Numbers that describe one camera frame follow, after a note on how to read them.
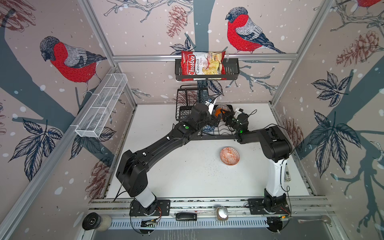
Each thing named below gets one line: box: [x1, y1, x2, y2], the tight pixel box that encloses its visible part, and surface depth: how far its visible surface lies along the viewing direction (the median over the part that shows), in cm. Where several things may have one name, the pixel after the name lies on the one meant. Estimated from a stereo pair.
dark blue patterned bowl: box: [202, 125, 216, 133], surface depth 105 cm
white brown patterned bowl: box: [216, 105, 230, 111], surface depth 112 cm
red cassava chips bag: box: [180, 50, 227, 82], surface depth 90 cm
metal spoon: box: [298, 215, 332, 226], surface depth 72 cm
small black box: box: [175, 212, 197, 221], surface depth 70 cm
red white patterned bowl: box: [220, 147, 240, 166], surface depth 92 cm
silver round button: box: [216, 206, 228, 221], surface depth 66 cm
